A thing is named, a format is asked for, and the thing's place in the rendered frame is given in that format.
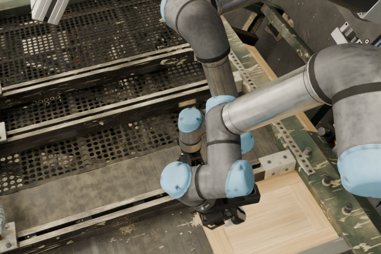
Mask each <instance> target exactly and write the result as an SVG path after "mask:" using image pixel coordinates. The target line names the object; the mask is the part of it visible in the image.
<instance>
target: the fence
mask: <svg viewBox="0 0 381 254"><path fill-rule="evenodd" d="M349 252H350V248H349V246H348V245H347V243H346V241H345V240H344V238H343V237H340V238H337V239H333V240H331V241H328V242H326V243H323V244H319V245H317V246H314V247H311V248H309V249H305V250H304V251H300V252H297V253H295V254H349Z"/></svg>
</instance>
